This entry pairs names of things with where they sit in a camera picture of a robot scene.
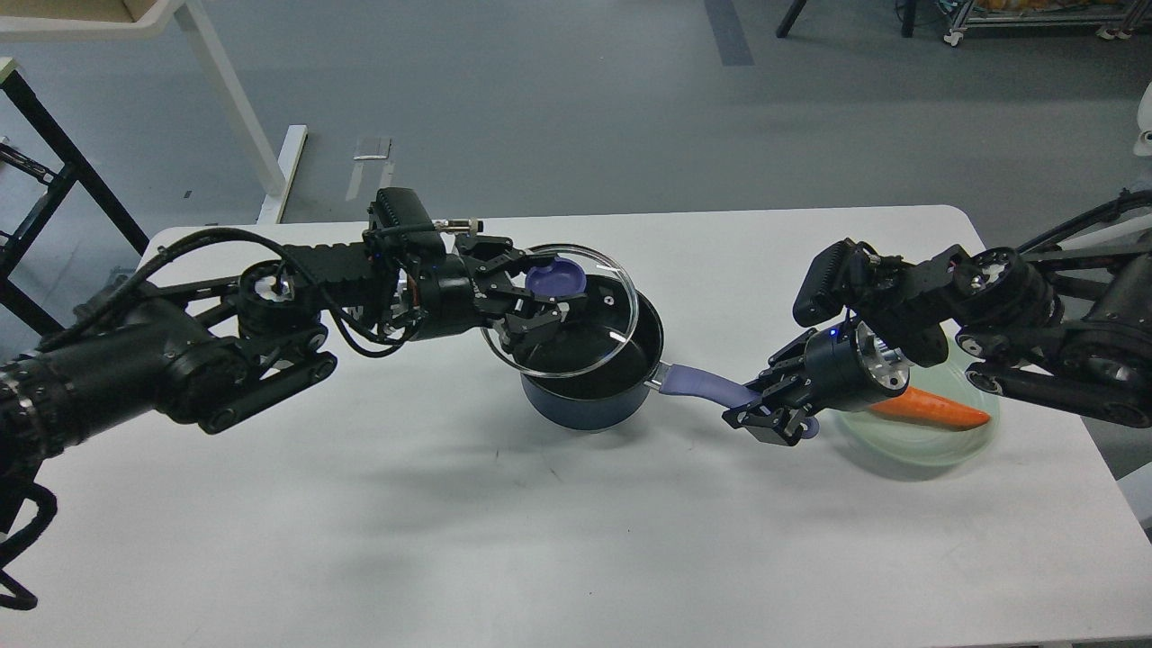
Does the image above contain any blue saucepan with purple handle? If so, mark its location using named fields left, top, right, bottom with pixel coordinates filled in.
left=520, top=274, right=823, bottom=440

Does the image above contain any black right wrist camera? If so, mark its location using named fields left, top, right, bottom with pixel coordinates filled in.
left=791, top=238, right=879, bottom=327

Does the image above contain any metal wheeled cart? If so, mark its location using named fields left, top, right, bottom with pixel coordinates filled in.
left=938, top=1, right=1149, bottom=48

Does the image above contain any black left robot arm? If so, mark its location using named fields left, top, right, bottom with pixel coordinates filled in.
left=3, top=221, right=590, bottom=563

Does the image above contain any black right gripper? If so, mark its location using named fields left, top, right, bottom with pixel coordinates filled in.
left=723, top=321, right=910, bottom=447

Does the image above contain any white office chair base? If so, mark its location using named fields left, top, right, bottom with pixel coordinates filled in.
left=1132, top=83, right=1152, bottom=158

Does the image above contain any white desk frame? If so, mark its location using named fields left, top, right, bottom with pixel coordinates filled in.
left=3, top=1, right=310, bottom=225

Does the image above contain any pale green glass plate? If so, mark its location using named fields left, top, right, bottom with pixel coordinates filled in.
left=835, top=342, right=1000, bottom=469

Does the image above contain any glass lid with purple knob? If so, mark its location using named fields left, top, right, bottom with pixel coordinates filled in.
left=477, top=243, right=641, bottom=379

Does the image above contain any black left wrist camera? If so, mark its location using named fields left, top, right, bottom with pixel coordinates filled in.
left=362, top=187, right=485, bottom=264

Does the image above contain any orange toy carrot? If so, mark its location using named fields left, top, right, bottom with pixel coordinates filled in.
left=867, top=386, right=992, bottom=430

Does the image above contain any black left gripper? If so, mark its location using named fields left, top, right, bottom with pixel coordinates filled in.
left=412, top=234, right=589, bottom=354

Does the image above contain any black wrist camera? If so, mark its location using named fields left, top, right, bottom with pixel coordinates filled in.
left=791, top=238, right=879, bottom=327
left=362, top=187, right=485, bottom=264

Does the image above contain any black metal rack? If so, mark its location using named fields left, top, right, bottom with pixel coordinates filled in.
left=1, top=56, right=149, bottom=336

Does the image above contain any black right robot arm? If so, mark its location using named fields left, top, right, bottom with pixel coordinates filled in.
left=723, top=190, right=1151, bottom=446

